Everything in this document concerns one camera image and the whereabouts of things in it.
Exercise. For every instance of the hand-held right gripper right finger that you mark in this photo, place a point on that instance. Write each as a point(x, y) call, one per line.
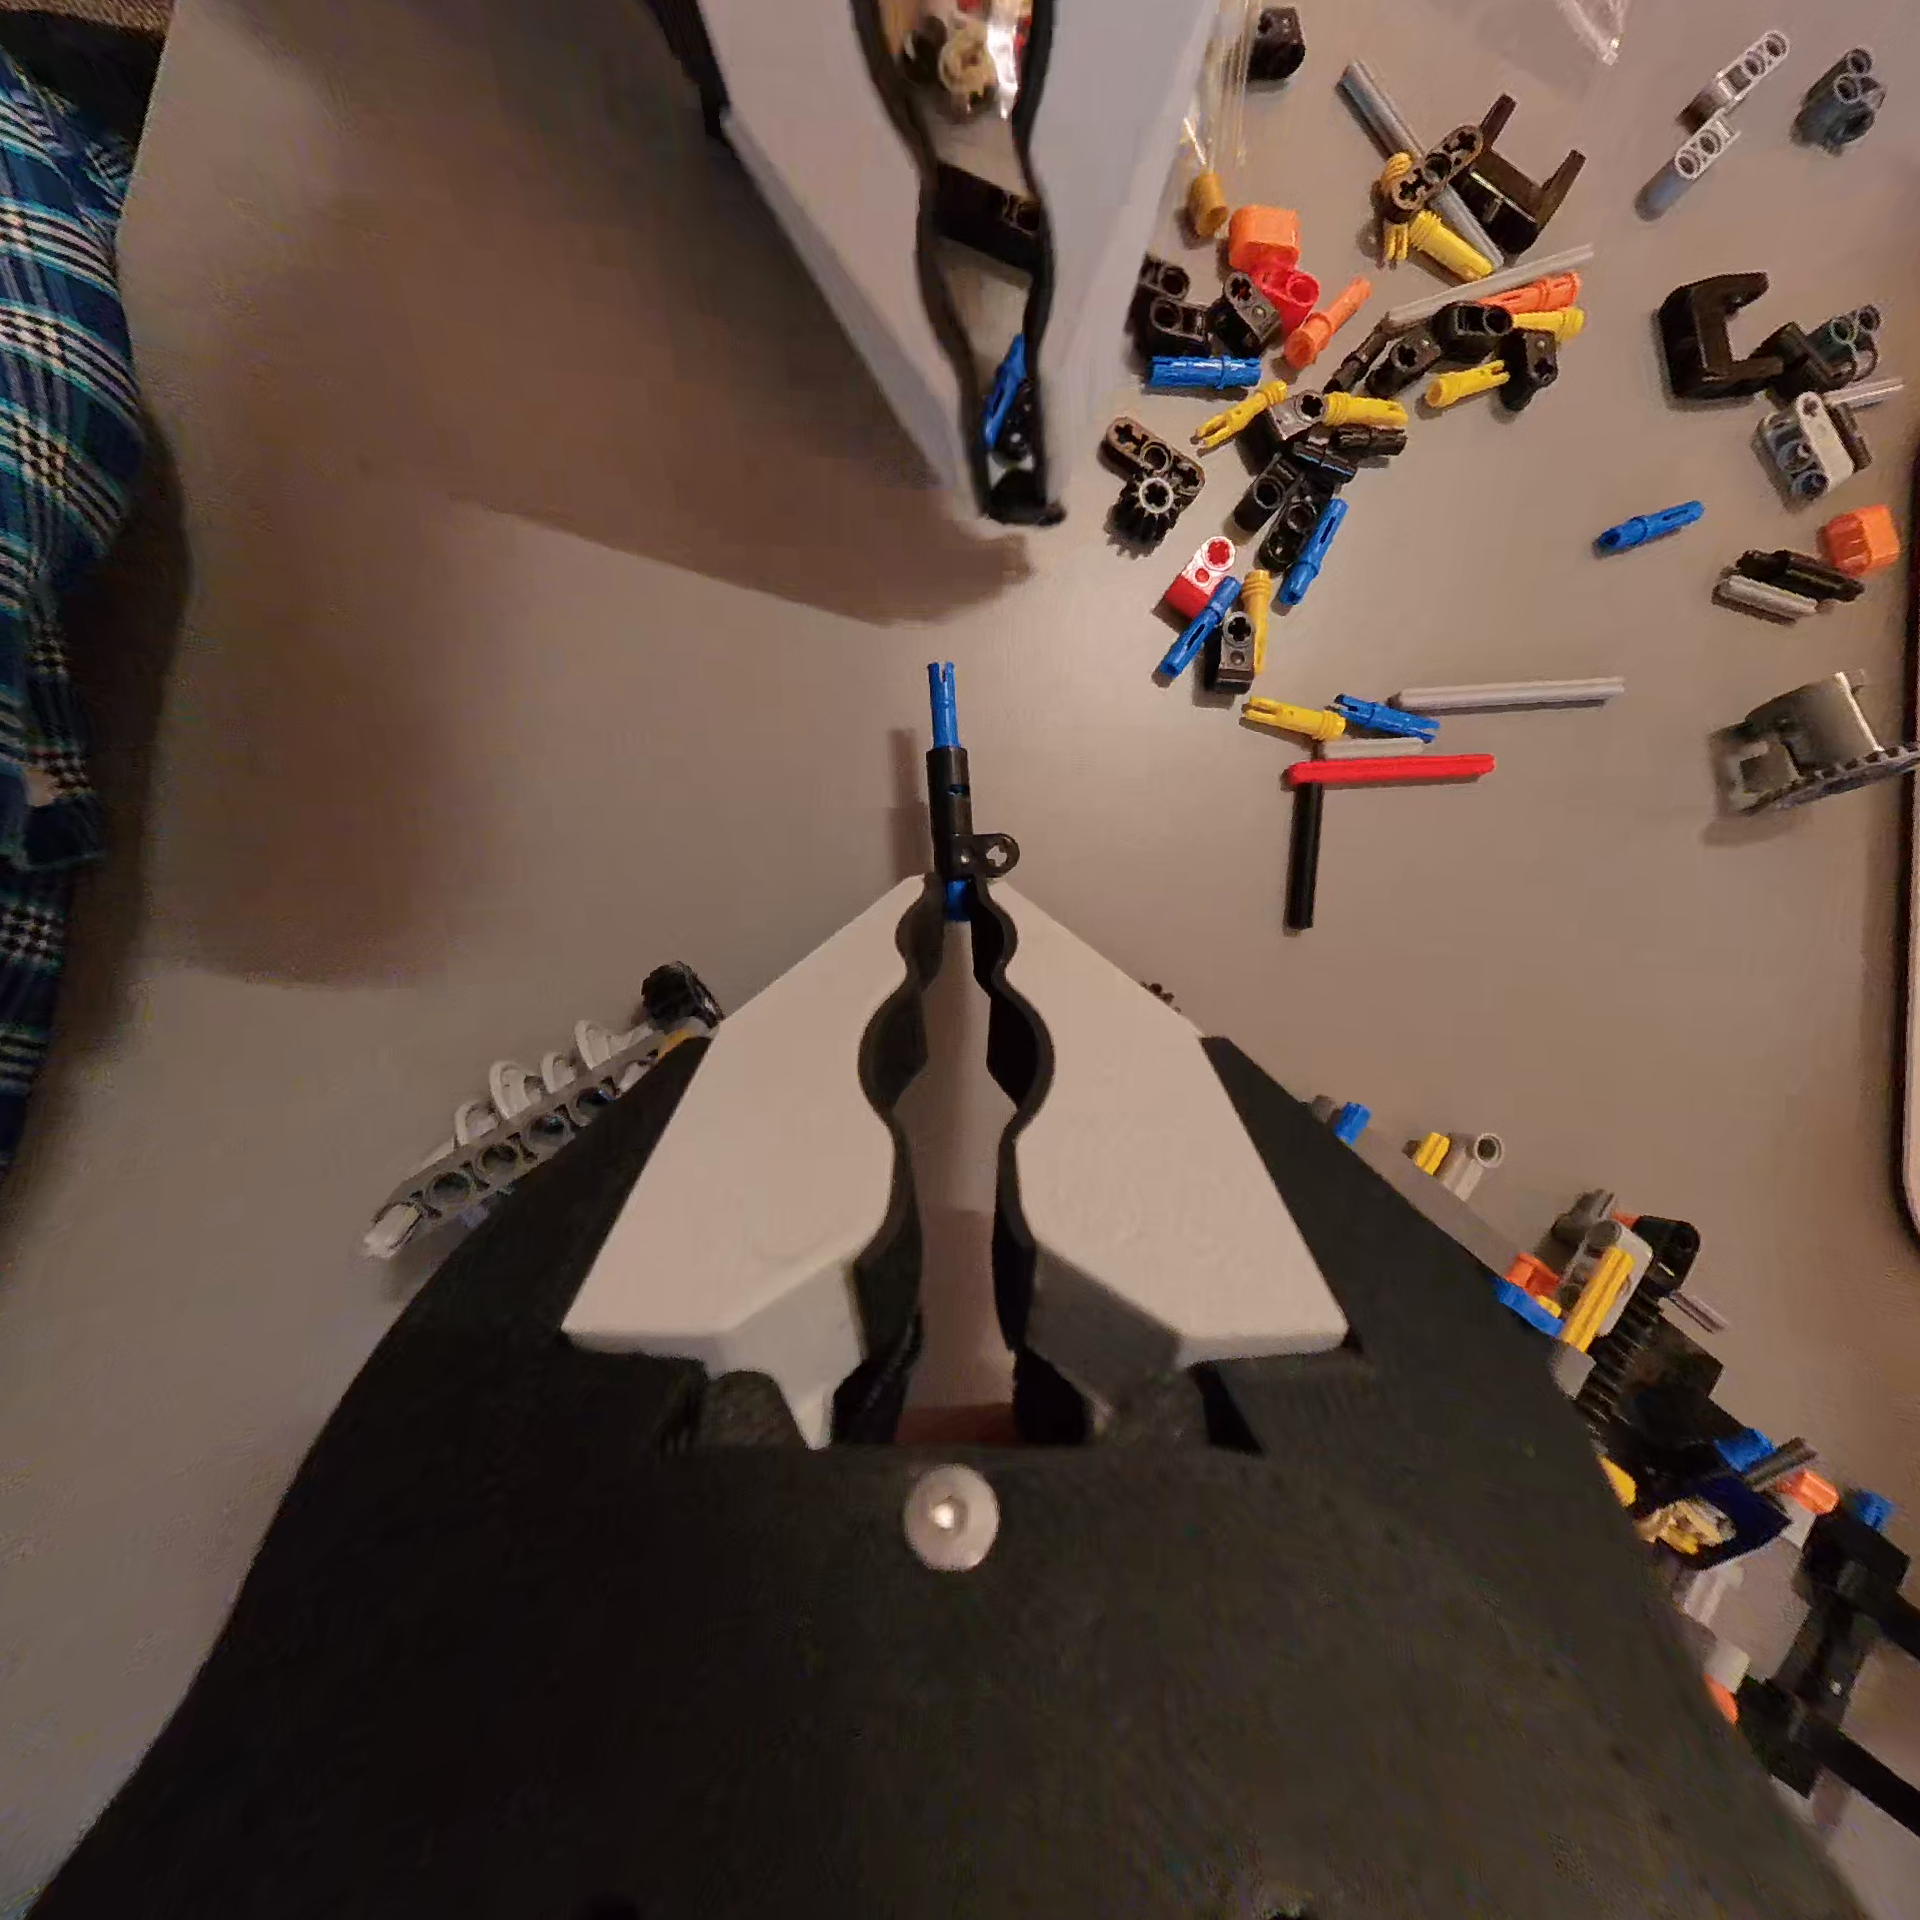
point(1183, 1181)

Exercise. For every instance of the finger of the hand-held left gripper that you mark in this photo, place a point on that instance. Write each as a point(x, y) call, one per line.
point(1117, 152)
point(809, 134)

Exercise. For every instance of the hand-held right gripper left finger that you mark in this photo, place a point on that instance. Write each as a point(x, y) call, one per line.
point(735, 1181)

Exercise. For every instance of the black lego beam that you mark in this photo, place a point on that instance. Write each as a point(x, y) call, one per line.
point(985, 217)

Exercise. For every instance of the pile of lego pieces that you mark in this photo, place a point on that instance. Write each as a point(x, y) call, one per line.
point(1270, 229)

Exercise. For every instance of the blue lego pin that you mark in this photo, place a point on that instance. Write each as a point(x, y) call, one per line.
point(1648, 525)
point(1002, 387)

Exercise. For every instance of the small black lego connector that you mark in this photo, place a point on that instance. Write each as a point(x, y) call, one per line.
point(985, 855)

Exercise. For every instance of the blue pin with black bush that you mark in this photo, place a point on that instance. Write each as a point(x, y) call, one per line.
point(951, 776)

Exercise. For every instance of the clear bag with lego parts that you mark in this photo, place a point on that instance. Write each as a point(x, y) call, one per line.
point(973, 40)

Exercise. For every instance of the black lego axle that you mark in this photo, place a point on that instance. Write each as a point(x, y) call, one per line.
point(1304, 855)

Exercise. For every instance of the small black lego gear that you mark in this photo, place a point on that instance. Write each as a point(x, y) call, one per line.
point(1147, 506)

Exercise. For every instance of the lego chassis assembly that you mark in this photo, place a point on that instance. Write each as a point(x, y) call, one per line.
point(1621, 1283)

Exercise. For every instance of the red lego axle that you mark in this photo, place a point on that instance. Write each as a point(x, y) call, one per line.
point(1388, 773)

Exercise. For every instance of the long grey lego axle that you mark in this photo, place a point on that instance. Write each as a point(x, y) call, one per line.
point(1502, 694)

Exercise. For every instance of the light grey lego connector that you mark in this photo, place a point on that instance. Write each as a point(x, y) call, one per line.
point(1812, 439)

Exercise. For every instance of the orange rounded lego piece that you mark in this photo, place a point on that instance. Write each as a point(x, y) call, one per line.
point(1863, 546)

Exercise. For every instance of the grey worm gear beam assembly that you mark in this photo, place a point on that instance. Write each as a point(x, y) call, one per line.
point(515, 1131)

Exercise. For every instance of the empty clear plastic bag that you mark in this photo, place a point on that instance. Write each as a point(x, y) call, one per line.
point(1586, 28)

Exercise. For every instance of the light grey short beam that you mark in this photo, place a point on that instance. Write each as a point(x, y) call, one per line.
point(1741, 72)
point(1687, 163)

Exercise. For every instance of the dark grey double connector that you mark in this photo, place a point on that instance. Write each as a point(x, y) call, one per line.
point(1841, 97)

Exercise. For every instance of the black double connector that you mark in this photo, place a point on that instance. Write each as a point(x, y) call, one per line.
point(1826, 348)

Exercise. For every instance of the dark grey differential gear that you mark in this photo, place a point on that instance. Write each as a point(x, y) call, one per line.
point(1806, 748)

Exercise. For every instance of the black and grey connector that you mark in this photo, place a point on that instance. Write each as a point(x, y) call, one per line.
point(1795, 578)

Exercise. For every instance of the person's plaid shirt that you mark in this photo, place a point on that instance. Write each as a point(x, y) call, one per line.
point(70, 525)

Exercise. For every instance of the black lego frame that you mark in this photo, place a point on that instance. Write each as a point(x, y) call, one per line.
point(1687, 330)

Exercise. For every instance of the white rounded base plate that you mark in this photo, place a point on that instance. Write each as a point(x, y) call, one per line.
point(1916, 1175)

